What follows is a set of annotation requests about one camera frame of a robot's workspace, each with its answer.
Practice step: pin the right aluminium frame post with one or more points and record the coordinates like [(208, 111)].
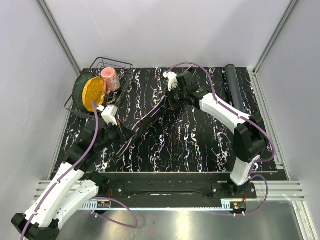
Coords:
[(290, 9)]

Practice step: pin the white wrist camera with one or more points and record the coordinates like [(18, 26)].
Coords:
[(108, 114), (172, 83)]

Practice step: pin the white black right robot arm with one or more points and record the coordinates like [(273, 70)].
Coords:
[(248, 142)]

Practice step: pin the left aluminium frame post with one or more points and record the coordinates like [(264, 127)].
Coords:
[(58, 34)]

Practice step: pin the pink patterned mug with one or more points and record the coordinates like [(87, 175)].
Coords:
[(111, 80)]

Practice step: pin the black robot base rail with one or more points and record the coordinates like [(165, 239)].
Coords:
[(171, 189)]

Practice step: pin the yellow dotted plate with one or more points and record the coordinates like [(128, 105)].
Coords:
[(93, 91)]

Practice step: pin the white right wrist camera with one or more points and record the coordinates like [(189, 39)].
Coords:
[(172, 83)]

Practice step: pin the black wire dish rack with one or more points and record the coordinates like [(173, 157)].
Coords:
[(124, 71)]

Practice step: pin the black sport racket bag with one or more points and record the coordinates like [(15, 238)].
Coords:
[(145, 122)]

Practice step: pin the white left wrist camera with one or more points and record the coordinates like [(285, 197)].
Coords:
[(108, 114)]

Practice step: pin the dark green plate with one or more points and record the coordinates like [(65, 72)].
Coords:
[(77, 91)]

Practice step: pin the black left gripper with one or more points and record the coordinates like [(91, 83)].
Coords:
[(121, 138)]

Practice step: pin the aluminium front frame rail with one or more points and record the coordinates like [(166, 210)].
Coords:
[(189, 210)]

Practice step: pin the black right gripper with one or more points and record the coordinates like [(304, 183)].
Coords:
[(174, 106)]

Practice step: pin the black shuttlecock tube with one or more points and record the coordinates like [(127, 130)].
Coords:
[(233, 85)]

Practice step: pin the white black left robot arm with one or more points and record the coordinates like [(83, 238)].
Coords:
[(71, 187)]

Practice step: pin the aluminium frame post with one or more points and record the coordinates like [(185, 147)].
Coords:
[(58, 34), (290, 9)]

